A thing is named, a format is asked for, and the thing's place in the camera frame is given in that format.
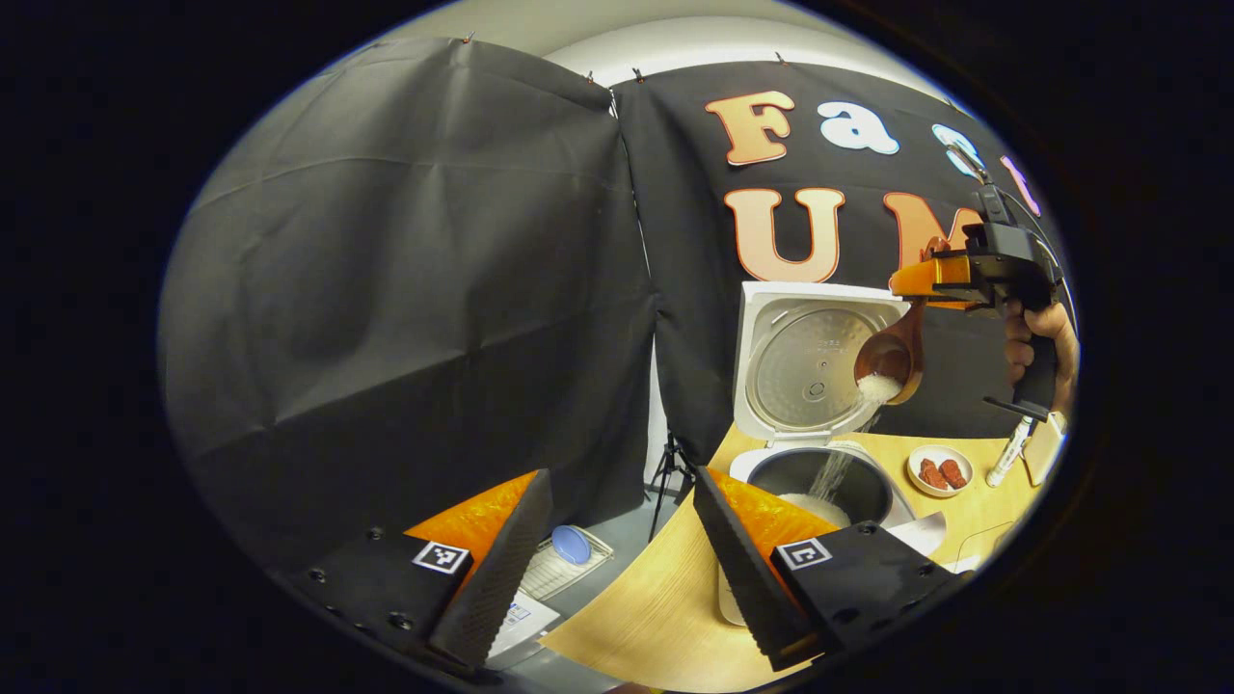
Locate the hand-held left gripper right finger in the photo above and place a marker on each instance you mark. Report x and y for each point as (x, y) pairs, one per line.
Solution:
(737, 569)

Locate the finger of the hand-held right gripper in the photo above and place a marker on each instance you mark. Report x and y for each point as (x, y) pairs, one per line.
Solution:
(930, 277)

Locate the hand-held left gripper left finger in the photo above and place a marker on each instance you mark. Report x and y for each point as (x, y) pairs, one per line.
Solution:
(496, 578)

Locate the brown wooden spoon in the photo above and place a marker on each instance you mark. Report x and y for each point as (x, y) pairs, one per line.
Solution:
(903, 337)

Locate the white rice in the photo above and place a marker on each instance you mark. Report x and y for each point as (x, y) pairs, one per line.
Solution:
(815, 508)

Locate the white rice cooker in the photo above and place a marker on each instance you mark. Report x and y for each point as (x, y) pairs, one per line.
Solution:
(800, 357)

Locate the blue oval object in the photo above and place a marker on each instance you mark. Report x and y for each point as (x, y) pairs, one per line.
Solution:
(571, 545)

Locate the black tripod stand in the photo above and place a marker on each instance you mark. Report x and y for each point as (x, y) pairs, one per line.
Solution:
(668, 472)

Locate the white round plate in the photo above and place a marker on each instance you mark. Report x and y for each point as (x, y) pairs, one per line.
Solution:
(940, 453)

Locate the white toaster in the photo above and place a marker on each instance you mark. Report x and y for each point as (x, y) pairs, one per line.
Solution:
(1044, 448)

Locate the white drink bottle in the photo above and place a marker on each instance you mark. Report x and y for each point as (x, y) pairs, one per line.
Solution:
(1007, 453)

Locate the red meat piece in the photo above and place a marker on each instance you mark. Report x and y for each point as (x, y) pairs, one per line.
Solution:
(932, 474)
(953, 472)

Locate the black backdrop cloth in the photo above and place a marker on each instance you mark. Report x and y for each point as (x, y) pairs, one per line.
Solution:
(405, 318)

